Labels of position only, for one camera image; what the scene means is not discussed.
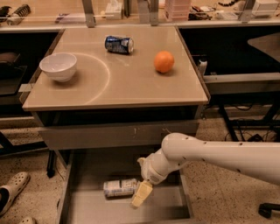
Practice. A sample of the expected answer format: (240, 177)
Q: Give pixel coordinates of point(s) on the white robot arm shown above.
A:
(253, 159)

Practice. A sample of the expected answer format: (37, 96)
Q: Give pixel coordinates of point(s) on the tissue box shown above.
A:
(114, 10)

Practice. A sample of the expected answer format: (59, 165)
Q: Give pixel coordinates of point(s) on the beige clog lower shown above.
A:
(28, 220)

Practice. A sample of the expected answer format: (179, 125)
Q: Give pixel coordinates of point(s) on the open middle drawer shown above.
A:
(83, 200)

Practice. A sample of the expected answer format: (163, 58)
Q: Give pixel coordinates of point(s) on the black table leg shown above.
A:
(230, 129)

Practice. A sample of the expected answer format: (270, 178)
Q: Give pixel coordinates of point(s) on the pink stacked trays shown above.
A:
(177, 10)

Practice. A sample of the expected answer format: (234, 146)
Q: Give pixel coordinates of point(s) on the beige clog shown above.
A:
(28, 220)
(12, 189)

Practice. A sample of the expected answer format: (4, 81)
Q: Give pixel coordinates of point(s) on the white bowl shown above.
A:
(59, 67)

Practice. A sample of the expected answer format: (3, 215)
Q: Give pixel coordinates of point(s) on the blue soda can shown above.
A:
(123, 45)

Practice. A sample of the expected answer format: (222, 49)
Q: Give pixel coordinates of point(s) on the white box on shelf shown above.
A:
(264, 8)

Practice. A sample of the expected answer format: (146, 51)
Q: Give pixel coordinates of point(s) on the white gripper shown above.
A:
(152, 170)

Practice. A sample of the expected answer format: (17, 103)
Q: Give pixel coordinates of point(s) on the blue label plastic bottle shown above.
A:
(120, 187)

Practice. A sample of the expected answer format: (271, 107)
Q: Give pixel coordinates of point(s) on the beige clog upper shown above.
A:
(12, 189)

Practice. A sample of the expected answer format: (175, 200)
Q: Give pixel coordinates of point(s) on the grey drawer cabinet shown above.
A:
(117, 100)

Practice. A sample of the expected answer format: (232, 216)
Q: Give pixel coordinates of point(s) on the black chair base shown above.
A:
(266, 209)

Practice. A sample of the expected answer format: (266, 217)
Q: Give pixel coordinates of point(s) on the orange fruit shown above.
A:
(163, 62)

